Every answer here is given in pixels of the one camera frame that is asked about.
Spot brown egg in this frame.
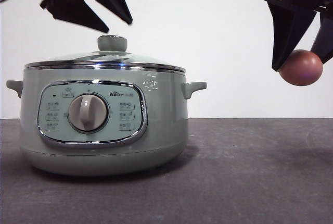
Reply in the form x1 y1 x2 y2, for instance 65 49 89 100
278 49 324 87

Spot glass lid with green knob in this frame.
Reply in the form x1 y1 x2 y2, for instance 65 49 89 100
23 34 187 73

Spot sage green electric cooking pot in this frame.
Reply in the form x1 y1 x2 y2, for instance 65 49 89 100
5 65 208 177

